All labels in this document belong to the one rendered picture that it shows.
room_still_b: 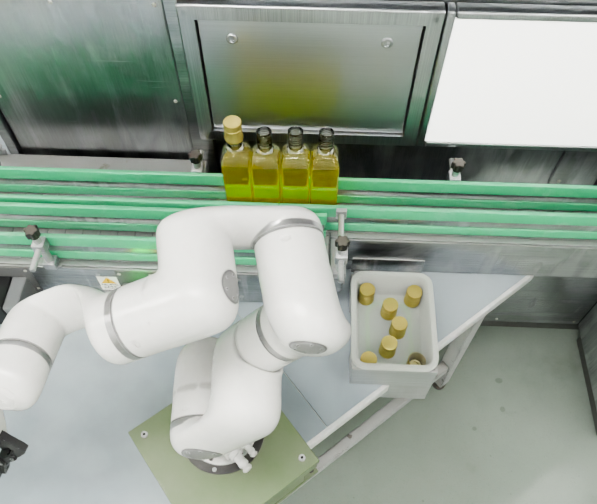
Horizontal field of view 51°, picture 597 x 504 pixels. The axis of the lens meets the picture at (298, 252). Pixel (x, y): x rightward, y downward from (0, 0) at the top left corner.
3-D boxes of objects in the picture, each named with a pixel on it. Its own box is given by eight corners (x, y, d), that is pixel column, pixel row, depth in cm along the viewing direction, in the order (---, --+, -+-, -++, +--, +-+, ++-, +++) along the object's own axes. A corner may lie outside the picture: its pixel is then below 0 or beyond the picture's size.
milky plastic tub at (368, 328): (425, 292, 142) (432, 272, 135) (432, 386, 130) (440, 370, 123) (348, 289, 143) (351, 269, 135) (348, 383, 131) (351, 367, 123)
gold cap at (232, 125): (233, 148, 117) (231, 131, 114) (220, 138, 119) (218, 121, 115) (247, 137, 119) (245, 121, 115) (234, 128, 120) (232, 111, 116)
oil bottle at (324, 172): (334, 204, 140) (340, 138, 122) (334, 225, 137) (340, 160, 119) (309, 204, 140) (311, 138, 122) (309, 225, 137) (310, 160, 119)
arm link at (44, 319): (149, 372, 70) (7, 418, 76) (170, 292, 80) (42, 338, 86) (102, 325, 65) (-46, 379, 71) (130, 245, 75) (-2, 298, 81)
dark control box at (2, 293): (40, 295, 142) (26, 276, 135) (30, 326, 138) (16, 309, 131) (4, 293, 142) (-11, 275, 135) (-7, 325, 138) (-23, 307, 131)
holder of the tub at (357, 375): (422, 273, 145) (428, 255, 139) (430, 386, 131) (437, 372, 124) (348, 270, 146) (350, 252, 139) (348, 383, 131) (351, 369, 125)
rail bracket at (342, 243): (346, 230, 135) (350, 195, 125) (346, 299, 126) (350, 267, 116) (332, 230, 136) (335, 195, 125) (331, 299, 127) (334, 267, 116)
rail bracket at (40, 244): (64, 260, 132) (42, 224, 121) (55, 290, 129) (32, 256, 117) (45, 259, 133) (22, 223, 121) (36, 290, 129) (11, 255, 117)
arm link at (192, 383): (244, 370, 107) (238, 327, 94) (242, 447, 100) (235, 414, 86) (187, 370, 107) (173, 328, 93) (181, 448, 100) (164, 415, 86)
